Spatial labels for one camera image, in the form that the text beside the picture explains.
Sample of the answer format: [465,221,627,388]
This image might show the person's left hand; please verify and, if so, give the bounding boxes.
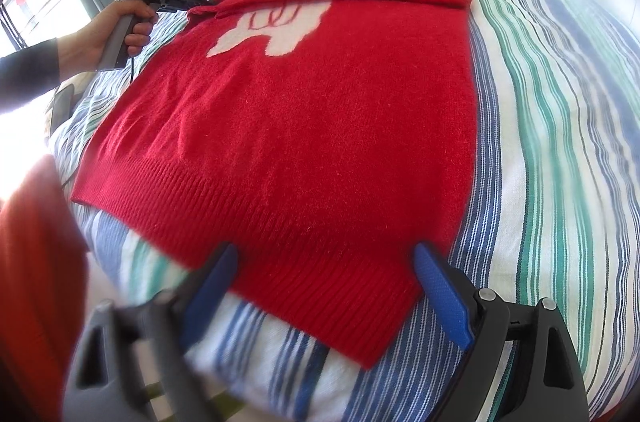
[58,0,158,81]

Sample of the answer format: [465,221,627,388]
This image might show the black smartphone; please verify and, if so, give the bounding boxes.
[48,84,75,135]

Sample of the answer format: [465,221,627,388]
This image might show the red knit sweater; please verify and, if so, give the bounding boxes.
[72,0,477,368]

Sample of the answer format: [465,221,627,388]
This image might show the left forearm grey sleeve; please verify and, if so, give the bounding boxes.
[0,39,60,113]

